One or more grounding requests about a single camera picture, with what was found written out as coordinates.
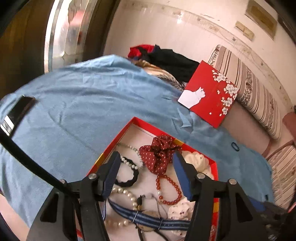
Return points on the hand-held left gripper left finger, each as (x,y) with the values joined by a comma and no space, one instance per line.
(111,177)

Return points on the black hair scrunchie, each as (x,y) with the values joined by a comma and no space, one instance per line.
(129,183)

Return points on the brown wooden door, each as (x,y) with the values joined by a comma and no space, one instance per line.
(20,41)

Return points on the brown pink pillow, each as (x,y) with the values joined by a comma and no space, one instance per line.
(290,120)

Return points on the cream scrunchie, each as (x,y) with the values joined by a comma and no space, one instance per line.
(196,160)

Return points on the beige wall panel box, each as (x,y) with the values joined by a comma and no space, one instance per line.
(262,19)

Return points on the beige patterned cloth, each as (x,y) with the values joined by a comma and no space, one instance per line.
(161,73)

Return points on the blue striped headband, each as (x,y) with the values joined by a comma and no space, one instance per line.
(148,219)

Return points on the light blue blanket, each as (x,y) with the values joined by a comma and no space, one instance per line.
(81,104)

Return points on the pink mattress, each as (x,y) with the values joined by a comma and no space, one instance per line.
(245,129)

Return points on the patterned striped cushion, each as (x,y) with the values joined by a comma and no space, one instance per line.
(284,169)

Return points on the red cloth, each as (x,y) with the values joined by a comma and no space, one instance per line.
(138,52)

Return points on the red polka dot scrunchie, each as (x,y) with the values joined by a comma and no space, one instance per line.
(157,157)

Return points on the silver metal framed panel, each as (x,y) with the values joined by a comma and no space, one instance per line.
(67,30)

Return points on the black rectangular device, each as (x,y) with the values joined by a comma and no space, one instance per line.
(18,111)

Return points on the red cardboard box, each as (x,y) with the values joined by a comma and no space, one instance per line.
(130,135)

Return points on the beige wall switch plate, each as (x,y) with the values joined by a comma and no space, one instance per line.
(244,30)

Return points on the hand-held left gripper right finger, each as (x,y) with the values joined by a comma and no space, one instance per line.
(183,179)

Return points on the black clothing pile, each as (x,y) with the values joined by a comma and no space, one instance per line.
(171,61)

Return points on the red box lid white cat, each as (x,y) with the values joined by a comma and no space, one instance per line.
(208,109)

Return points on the striped floral bolster cushion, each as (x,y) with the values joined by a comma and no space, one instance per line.
(254,92)

